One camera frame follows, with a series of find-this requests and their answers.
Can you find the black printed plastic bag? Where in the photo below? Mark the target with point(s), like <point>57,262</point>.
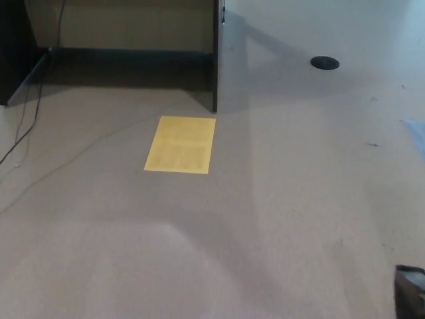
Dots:
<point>410,292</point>

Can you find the yellow paper sheet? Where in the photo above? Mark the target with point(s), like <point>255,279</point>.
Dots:
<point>181,146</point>

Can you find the black round floor disc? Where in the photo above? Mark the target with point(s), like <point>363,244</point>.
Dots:
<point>324,62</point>

